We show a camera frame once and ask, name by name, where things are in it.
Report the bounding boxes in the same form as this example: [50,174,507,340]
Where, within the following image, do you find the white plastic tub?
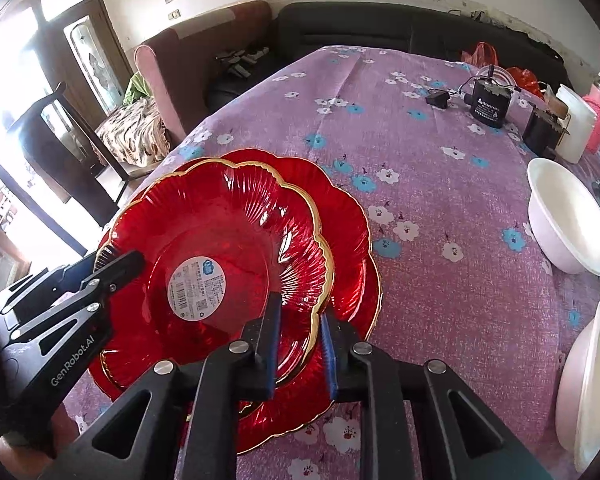
[554,84,597,165]

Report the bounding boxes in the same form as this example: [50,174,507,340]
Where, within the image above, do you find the brown pink armchair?
[134,0,273,143]

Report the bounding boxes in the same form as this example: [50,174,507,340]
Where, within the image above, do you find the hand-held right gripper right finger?
[320,305,556,480]

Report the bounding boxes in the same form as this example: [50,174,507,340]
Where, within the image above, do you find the green cloth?
[124,71,152,107]

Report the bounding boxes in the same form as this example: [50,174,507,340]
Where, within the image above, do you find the black jar with lid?
[470,76,512,129]

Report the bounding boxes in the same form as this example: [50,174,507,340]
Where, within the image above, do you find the dark wooden chair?
[17,82,131,211]

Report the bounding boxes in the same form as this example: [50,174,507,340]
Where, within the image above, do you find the person's left hand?
[0,407,77,467]

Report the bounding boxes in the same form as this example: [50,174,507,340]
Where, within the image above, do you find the white bowl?
[526,158,600,277]
[555,283,600,473]

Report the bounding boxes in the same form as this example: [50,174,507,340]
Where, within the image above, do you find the red glass plate with label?
[96,157,337,392]

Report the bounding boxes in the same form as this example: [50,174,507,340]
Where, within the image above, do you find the clear plastic container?
[480,64,518,88]

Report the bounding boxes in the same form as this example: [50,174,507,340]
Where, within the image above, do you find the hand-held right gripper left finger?
[45,292,283,480]

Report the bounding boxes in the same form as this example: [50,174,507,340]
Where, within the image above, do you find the red glass plate gold rim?
[220,148,373,341]
[87,240,383,456]

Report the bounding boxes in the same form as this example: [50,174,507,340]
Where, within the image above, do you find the bottle with pink knitted sleeve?
[582,72,600,155]

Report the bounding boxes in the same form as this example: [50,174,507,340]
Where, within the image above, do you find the black sofa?
[205,1,573,111]

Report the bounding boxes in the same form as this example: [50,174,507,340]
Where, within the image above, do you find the purple floral tablecloth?
[60,44,600,480]

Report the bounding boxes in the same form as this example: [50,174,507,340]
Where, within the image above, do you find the small grey gadget pile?
[215,45,271,80]

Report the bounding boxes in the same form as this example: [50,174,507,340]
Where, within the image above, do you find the leaf patterned cushion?
[96,96,171,167]

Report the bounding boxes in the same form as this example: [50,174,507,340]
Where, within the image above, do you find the small cardboard box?
[544,85,571,122]

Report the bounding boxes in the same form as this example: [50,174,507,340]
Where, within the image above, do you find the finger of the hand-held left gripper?
[0,255,98,318]
[10,251,146,346]

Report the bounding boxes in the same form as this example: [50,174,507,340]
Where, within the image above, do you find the red plastic bag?
[461,41,499,67]
[505,66,544,97]

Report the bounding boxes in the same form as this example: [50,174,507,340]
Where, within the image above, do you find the wooden glass door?
[40,0,133,111]

